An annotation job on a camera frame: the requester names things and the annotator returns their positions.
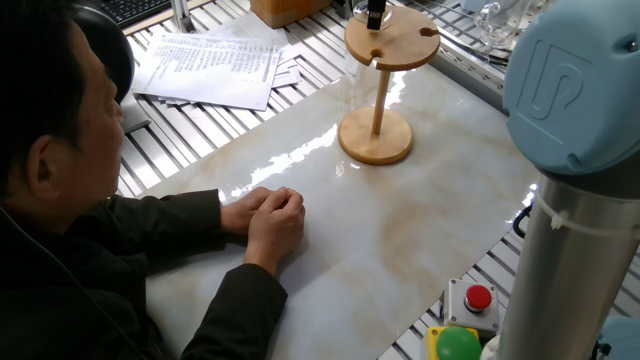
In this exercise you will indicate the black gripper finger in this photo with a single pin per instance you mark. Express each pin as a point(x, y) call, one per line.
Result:
point(376, 15)

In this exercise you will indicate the clear stemmed glass cup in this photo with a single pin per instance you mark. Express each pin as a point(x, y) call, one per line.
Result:
point(357, 15)

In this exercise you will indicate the round wooden glass rack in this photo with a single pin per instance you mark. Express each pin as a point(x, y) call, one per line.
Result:
point(375, 140)

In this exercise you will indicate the left forearm dark sleeve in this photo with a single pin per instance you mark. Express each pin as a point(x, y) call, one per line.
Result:
point(165, 225)

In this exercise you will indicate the right forearm dark sleeve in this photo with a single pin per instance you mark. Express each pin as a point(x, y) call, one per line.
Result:
point(235, 315)

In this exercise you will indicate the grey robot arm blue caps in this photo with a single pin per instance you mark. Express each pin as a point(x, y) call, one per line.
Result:
point(565, 90)

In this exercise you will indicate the person's right hand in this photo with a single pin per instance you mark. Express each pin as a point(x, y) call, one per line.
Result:
point(275, 230)

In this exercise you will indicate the person's left hand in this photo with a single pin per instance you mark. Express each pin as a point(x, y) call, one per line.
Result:
point(237, 215)

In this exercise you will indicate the wooden box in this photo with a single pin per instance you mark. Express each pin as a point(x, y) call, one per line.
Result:
point(290, 12)

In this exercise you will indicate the white paper sheet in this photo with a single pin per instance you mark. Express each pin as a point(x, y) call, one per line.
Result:
point(250, 27)
point(289, 77)

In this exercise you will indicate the clear glass jug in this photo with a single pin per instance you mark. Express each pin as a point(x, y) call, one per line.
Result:
point(500, 25)

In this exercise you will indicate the printed paper sheet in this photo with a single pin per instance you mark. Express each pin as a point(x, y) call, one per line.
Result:
point(210, 70)

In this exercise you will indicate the silver metal stand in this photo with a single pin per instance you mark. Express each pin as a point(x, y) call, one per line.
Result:
point(182, 15)

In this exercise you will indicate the white marble pattern mat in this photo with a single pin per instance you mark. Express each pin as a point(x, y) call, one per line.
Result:
point(375, 240)

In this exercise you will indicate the black keyboard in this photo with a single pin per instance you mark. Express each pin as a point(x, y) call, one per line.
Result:
point(135, 10)

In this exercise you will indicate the grey box red button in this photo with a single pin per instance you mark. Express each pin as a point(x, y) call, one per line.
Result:
point(477, 300)

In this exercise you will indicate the yellow box green button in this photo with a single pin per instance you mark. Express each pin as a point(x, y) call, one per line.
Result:
point(457, 345)

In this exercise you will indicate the person's head black hair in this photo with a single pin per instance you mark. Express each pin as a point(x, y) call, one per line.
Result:
point(45, 100)

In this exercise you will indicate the person's torso dark jacket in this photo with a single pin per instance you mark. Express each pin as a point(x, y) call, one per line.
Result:
point(65, 290)

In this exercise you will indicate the grey aluminium table rail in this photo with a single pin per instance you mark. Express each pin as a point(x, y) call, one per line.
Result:
point(465, 75)

